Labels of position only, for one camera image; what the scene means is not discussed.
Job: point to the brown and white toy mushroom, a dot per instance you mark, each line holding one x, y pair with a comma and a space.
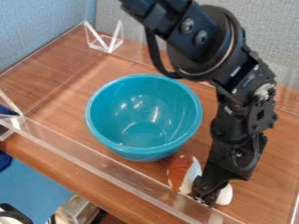
182, 172

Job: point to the clear acrylic barrier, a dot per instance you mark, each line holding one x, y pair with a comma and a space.
134, 197
136, 52

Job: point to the clear box under table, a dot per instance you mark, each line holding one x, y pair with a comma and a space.
75, 211

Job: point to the clear acrylic left bracket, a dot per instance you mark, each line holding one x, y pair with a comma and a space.
11, 117

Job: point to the black object bottom left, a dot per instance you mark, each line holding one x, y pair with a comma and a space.
12, 216

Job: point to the blue cloth object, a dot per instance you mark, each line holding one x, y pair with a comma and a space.
5, 159

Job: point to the clear acrylic corner bracket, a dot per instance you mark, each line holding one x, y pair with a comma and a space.
103, 42

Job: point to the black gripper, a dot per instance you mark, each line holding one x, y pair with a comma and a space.
231, 161

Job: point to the clear acrylic front barrier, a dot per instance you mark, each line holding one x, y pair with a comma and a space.
134, 197

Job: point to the blue ceramic bowl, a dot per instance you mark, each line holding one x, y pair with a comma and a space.
143, 116

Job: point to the clear acrylic back barrier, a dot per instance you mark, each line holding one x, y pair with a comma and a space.
136, 52

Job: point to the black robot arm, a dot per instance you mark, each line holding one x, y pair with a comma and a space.
198, 43

